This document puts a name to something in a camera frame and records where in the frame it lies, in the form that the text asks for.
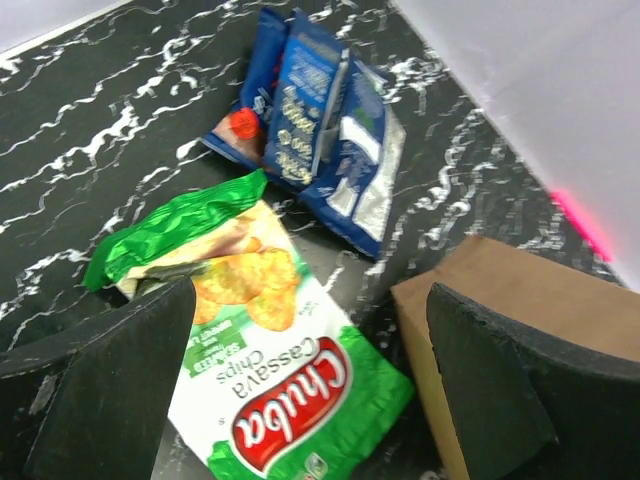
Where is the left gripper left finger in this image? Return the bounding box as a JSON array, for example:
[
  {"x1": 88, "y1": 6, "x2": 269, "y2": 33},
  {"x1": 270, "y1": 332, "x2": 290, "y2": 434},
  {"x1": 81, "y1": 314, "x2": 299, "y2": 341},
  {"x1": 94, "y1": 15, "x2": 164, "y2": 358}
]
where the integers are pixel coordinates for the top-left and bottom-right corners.
[{"x1": 1, "y1": 278, "x2": 196, "y2": 479}]

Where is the brown paper bag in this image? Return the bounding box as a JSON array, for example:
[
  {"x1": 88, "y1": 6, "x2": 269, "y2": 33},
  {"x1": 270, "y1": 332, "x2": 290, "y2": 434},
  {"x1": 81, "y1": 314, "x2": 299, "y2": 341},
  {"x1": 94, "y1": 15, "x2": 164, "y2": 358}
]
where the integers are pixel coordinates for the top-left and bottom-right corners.
[{"x1": 392, "y1": 236, "x2": 639, "y2": 479}]

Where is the blue Burts chips bag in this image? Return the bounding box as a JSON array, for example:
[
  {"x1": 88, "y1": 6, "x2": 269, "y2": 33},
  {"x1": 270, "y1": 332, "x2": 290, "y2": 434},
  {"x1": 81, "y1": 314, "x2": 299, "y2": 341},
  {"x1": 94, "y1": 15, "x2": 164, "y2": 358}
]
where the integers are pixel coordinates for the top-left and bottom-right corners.
[{"x1": 201, "y1": 8, "x2": 289, "y2": 171}]

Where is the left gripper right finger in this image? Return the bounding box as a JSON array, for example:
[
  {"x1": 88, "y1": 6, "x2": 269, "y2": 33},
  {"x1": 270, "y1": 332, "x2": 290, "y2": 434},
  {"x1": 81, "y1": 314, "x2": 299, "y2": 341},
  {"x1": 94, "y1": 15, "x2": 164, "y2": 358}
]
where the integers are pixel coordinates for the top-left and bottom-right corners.
[{"x1": 426, "y1": 283, "x2": 639, "y2": 479}]

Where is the blue white snack pack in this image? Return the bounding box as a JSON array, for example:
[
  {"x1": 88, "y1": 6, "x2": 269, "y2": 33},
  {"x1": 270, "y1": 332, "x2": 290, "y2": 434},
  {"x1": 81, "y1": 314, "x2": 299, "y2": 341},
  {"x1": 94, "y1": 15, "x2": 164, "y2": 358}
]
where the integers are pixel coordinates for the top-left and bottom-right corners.
[{"x1": 263, "y1": 9, "x2": 350, "y2": 192}]

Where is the green snack packet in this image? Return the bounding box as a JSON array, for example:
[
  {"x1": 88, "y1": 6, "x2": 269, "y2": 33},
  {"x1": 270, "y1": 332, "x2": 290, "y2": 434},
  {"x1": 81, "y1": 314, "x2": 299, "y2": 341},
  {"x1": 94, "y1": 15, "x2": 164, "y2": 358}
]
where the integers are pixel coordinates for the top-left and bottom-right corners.
[{"x1": 83, "y1": 170, "x2": 413, "y2": 479}]

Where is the dark blue chips bag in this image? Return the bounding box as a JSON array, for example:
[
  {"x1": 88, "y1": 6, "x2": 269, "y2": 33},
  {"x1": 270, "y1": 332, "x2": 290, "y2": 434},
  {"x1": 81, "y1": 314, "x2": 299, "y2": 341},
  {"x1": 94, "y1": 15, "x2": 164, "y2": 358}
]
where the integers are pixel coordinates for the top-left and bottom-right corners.
[{"x1": 300, "y1": 60, "x2": 406, "y2": 260}]

